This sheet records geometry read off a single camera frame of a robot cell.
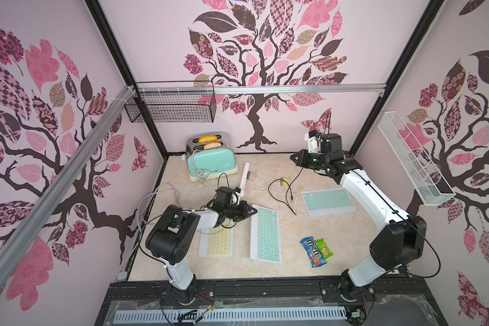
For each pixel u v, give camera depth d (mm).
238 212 819
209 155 958
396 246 432
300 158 711
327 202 993
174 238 478
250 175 1067
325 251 829
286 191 1031
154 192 1035
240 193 893
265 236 847
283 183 1043
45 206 498
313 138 729
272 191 1008
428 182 743
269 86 923
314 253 813
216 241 867
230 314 698
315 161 693
